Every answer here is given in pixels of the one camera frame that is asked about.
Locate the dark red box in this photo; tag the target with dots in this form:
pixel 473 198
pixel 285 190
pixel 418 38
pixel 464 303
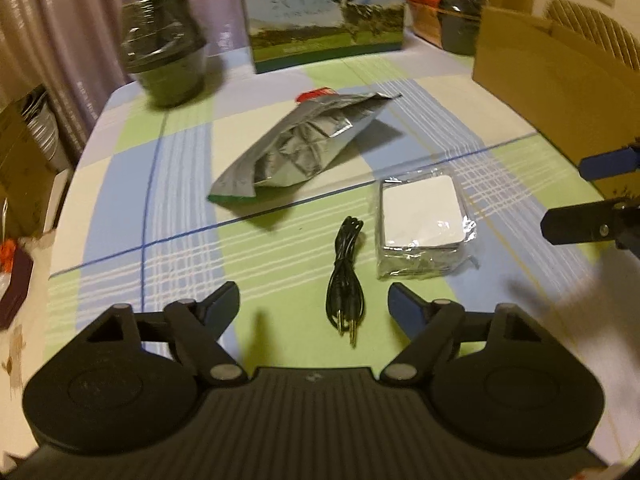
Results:
pixel 17 280

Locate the pink curtain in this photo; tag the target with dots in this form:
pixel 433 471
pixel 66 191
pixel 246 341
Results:
pixel 60 25

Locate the silver foil bag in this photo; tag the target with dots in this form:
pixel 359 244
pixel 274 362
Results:
pixel 300 145

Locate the checked tablecloth desktop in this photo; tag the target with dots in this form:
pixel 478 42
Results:
pixel 190 240

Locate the brown cardboard box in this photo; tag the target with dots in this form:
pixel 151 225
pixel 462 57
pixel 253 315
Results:
pixel 550 70

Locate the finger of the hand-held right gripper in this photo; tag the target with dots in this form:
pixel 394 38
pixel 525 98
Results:
pixel 575 222
pixel 607 164

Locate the plastic-wrapped white card pack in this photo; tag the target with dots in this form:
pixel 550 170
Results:
pixel 420 210

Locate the blue milk carton box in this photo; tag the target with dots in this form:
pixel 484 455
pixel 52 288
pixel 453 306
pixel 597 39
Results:
pixel 320 15

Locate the green black instant noodle bowl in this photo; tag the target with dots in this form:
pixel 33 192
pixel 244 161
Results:
pixel 167 55

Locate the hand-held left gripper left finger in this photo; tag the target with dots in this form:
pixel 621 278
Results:
pixel 220 305

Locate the small red packet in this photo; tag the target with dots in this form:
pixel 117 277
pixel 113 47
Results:
pixel 315 94

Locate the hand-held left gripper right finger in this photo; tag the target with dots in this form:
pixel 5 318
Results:
pixel 405 307

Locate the brown carton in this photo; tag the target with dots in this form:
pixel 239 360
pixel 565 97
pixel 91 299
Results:
pixel 27 185

